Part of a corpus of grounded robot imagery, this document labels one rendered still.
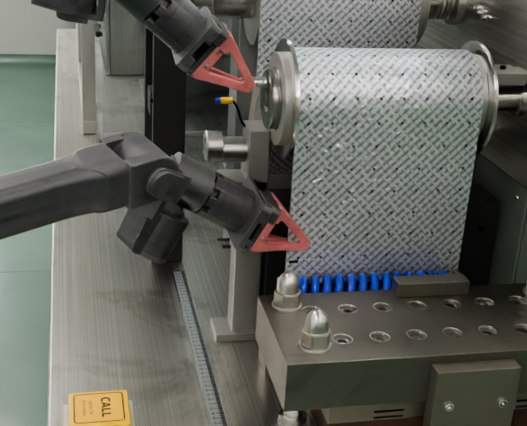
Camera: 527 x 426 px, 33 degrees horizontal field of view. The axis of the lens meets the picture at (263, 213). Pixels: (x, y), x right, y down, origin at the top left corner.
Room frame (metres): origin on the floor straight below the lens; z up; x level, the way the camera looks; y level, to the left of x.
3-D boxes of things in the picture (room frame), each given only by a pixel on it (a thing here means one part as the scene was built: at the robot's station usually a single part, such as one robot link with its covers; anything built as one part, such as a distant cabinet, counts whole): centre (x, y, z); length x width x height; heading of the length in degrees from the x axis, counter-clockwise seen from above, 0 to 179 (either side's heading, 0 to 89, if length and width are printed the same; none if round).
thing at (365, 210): (1.05, -0.15, 1.11); 0.23 x 0.01 x 0.18; 103
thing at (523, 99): (1.15, -0.30, 1.25); 0.07 x 0.04 x 0.04; 103
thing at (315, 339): (0.87, -0.07, 1.05); 0.04 x 0.04 x 0.04
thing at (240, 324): (1.11, 0.03, 1.05); 0.06 x 0.05 x 0.31; 103
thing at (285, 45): (1.09, -0.02, 1.25); 0.15 x 0.01 x 0.15; 13
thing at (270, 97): (1.08, 0.00, 1.25); 0.07 x 0.02 x 0.07; 13
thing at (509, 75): (1.15, -0.30, 1.28); 0.06 x 0.05 x 0.02; 103
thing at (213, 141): (1.10, 0.07, 1.18); 0.04 x 0.02 x 0.04; 13
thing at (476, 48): (1.14, -0.26, 1.25); 0.15 x 0.01 x 0.15; 13
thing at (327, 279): (1.03, -0.15, 1.03); 0.21 x 0.04 x 0.03; 103
